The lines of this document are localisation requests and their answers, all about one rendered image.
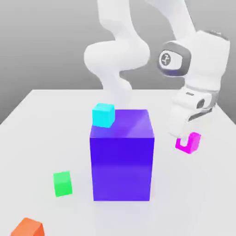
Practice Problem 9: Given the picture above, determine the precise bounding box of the small cyan cube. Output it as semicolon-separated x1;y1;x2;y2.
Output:
92;103;116;129

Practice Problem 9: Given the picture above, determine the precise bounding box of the small magenta cube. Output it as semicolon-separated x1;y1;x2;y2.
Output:
175;132;201;154

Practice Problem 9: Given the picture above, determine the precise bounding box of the large purple box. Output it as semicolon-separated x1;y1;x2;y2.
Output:
89;109;155;202

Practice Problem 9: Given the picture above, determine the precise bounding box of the small green cube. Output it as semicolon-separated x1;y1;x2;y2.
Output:
53;171;73;198

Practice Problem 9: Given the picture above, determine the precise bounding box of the small orange cube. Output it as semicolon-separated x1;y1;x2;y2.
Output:
10;217;45;236

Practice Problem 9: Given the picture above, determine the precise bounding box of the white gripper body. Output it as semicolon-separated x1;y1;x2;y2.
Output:
168;106;213;139

